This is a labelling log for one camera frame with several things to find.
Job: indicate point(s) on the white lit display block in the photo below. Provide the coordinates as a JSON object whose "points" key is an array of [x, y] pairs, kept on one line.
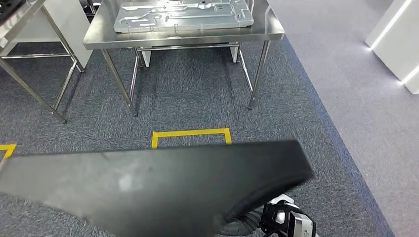
{"points": [[392, 39]]}

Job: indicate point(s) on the black plastic plate frame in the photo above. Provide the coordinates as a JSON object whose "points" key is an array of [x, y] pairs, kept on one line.
{"points": [[147, 189]]}

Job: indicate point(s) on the large stamped metal panel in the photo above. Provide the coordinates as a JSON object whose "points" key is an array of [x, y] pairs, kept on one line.
{"points": [[183, 16]]}

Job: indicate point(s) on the stainless steel table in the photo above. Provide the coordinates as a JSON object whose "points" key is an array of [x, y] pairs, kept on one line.
{"points": [[32, 9]]}

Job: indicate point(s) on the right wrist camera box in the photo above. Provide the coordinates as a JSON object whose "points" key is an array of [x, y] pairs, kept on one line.
{"points": [[304, 225]]}

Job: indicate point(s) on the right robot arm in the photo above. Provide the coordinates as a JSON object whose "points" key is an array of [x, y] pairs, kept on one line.
{"points": [[242, 224]]}

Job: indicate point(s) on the stainless steel workbench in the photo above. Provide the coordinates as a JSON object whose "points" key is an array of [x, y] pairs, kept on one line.
{"points": [[98, 36]]}

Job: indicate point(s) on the black part stack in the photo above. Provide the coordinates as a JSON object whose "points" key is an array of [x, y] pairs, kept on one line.
{"points": [[9, 8]]}

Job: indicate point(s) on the white cabinet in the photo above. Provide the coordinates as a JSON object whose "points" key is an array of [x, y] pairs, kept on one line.
{"points": [[72, 29]]}

